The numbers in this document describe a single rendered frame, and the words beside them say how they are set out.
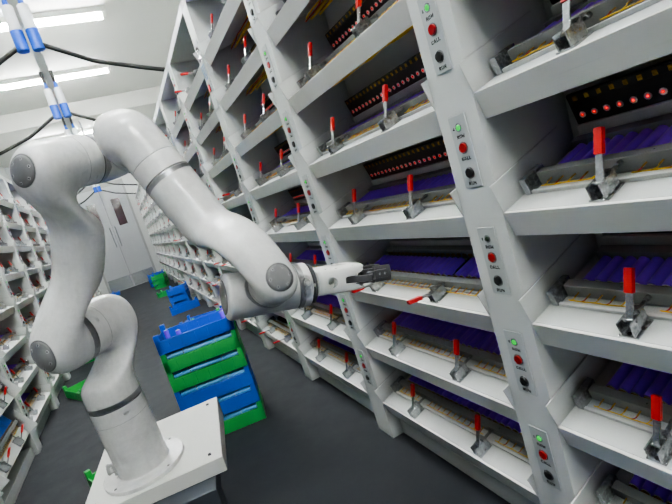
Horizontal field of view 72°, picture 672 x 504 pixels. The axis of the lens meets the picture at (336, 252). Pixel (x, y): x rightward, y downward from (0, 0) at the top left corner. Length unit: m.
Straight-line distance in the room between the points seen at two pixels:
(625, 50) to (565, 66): 0.07
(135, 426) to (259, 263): 0.60
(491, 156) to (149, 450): 0.98
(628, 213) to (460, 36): 0.36
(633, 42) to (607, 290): 0.36
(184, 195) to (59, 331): 0.42
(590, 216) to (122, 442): 1.04
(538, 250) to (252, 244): 0.48
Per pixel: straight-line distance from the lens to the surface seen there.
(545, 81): 0.70
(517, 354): 0.90
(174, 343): 1.92
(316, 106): 1.42
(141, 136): 0.87
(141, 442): 1.23
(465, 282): 1.00
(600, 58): 0.66
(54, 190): 0.96
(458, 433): 1.29
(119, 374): 1.18
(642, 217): 0.67
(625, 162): 0.73
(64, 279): 1.08
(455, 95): 0.81
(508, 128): 0.82
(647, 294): 0.78
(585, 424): 0.92
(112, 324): 1.17
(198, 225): 0.82
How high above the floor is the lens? 0.84
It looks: 9 degrees down
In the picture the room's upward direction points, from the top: 17 degrees counter-clockwise
